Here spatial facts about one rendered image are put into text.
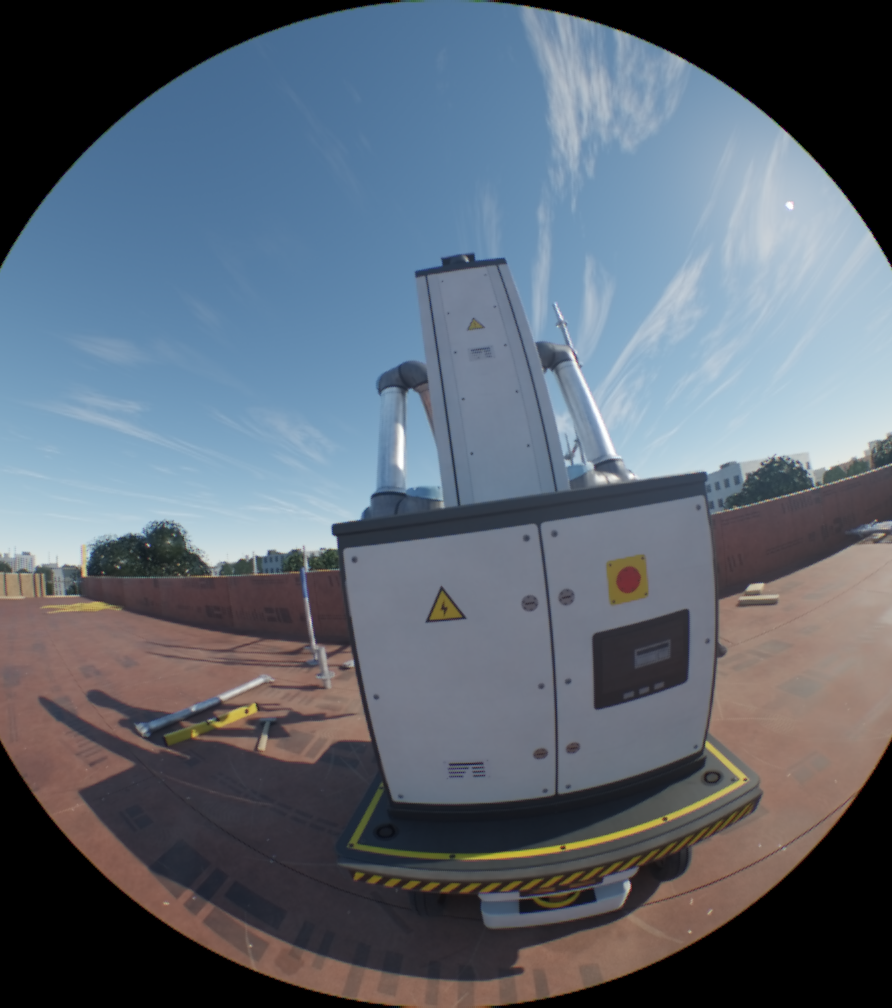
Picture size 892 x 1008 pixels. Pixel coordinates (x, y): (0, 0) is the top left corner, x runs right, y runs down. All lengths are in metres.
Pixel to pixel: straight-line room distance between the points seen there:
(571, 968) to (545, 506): 0.85
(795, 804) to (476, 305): 1.73
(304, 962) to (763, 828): 0.99
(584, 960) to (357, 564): 0.86
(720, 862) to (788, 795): 0.28
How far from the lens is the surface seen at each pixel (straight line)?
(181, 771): 1.56
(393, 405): 1.27
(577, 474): 1.00
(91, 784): 1.64
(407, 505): 1.01
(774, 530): 3.82
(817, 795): 1.15
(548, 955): 0.82
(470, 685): 0.45
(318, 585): 3.52
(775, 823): 1.06
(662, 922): 0.87
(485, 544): 0.41
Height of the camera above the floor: 0.79
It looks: 8 degrees up
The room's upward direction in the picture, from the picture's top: 7 degrees counter-clockwise
